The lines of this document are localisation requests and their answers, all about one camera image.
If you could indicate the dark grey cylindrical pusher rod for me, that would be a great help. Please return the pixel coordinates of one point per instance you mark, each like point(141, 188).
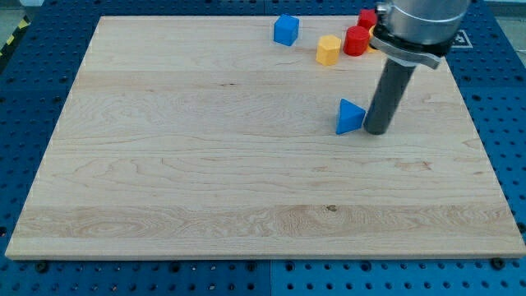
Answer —
point(389, 91)

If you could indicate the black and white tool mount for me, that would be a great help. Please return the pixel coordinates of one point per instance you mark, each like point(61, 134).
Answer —
point(406, 53)

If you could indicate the blue triangle block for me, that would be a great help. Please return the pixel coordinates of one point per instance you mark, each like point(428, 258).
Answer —
point(350, 117)

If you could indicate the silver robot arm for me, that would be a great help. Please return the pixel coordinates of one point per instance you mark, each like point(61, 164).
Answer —
point(410, 33)

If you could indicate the red cylinder block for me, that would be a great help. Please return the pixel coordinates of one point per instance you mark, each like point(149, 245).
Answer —
point(356, 41)

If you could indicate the red block at back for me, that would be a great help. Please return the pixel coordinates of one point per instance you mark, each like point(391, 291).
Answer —
point(367, 18)

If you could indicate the yellow hexagon block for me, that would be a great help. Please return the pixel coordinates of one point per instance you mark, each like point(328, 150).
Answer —
point(328, 47)

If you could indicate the blue cube block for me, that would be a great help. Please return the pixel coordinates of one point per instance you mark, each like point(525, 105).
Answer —
point(286, 30)

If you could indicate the light wooden board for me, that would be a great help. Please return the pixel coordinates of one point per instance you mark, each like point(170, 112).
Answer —
point(198, 137)

